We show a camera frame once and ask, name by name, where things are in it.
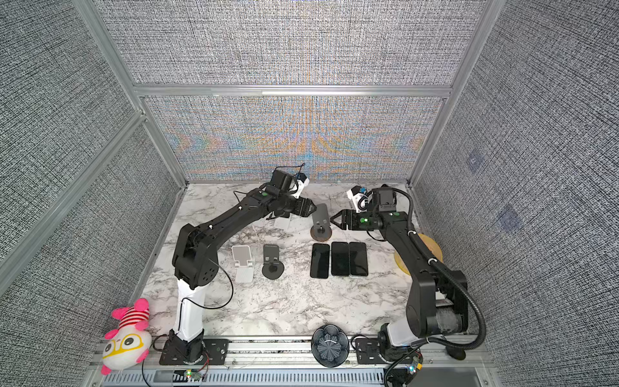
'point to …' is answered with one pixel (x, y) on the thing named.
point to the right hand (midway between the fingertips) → (339, 218)
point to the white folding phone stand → (244, 268)
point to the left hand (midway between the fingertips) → (310, 206)
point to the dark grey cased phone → (320, 221)
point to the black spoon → (458, 353)
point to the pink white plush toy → (130, 343)
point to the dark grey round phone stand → (272, 268)
